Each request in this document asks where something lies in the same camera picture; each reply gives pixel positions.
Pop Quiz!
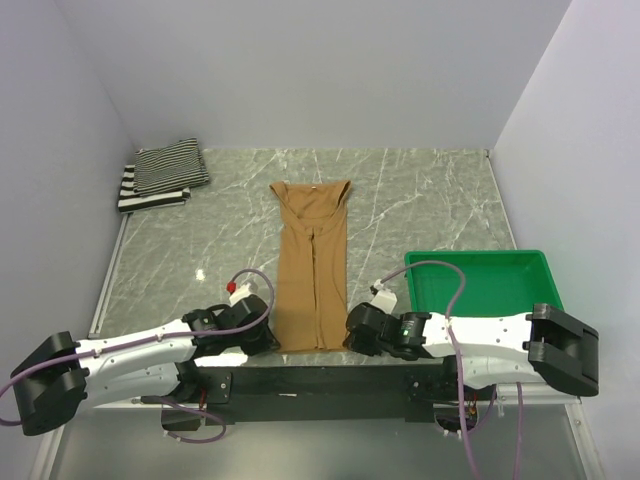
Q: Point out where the tan tank top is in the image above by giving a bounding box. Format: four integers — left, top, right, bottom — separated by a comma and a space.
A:
270, 180, 351, 354

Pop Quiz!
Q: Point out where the wide striped black white tank top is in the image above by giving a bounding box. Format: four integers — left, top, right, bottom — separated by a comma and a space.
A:
117, 164, 191, 214

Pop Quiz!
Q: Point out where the thin striped black tank top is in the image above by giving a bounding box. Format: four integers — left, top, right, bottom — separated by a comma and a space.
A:
134, 138, 210, 196

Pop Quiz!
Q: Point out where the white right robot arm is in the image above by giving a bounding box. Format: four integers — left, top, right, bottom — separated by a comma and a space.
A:
344, 302, 599, 399

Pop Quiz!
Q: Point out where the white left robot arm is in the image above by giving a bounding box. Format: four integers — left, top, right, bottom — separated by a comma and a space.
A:
8, 294, 279, 436

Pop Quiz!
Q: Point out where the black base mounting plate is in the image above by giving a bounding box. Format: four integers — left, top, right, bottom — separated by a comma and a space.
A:
139, 364, 501, 431

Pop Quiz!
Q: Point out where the green plastic bin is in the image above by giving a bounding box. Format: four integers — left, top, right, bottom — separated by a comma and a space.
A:
405, 250, 563, 317

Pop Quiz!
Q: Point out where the aluminium rail frame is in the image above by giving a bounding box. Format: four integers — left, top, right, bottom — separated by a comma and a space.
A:
27, 147, 601, 480

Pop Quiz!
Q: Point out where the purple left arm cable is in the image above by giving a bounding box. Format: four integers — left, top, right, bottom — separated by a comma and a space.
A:
0, 268, 277, 444

